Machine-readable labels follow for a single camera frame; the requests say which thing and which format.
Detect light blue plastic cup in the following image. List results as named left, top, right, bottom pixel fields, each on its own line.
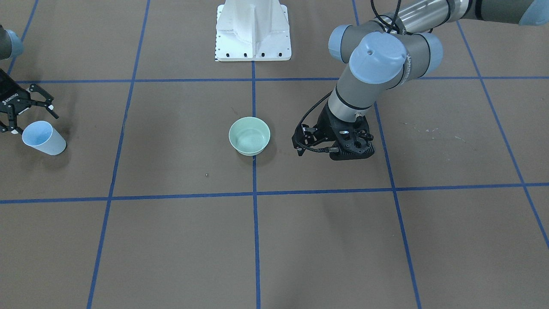
left=22, top=121, right=67, bottom=156

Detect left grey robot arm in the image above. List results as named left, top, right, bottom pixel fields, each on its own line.
left=295, top=0, right=548, bottom=160

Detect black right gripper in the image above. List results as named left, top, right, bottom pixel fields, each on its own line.
left=0, top=69, right=60, bottom=135

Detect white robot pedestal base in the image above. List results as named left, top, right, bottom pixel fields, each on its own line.
left=214, top=0, right=292, bottom=61

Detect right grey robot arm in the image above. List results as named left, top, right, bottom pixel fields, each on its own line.
left=0, top=26, right=59, bottom=134

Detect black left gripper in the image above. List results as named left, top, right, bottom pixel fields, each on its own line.
left=316, top=104, right=354, bottom=151

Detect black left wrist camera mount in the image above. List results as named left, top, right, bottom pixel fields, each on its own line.
left=329, top=116, right=376, bottom=161

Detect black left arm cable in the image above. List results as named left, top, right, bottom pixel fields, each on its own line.
left=292, top=90, right=341, bottom=156

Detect mint green bowl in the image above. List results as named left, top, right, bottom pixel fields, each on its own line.
left=228, top=117, right=271, bottom=156

